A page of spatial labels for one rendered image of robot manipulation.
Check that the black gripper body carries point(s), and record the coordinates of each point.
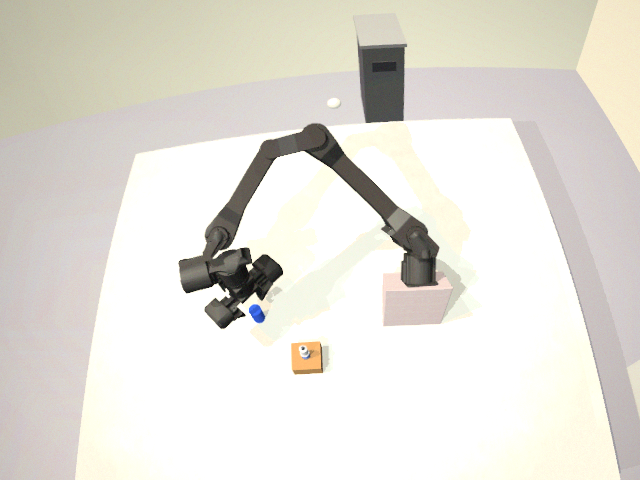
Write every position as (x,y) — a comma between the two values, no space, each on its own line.
(264,269)

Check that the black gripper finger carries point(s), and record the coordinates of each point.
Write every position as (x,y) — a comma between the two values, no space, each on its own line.
(237,315)
(263,290)

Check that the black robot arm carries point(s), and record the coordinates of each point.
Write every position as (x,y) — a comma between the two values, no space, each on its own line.
(201,272)

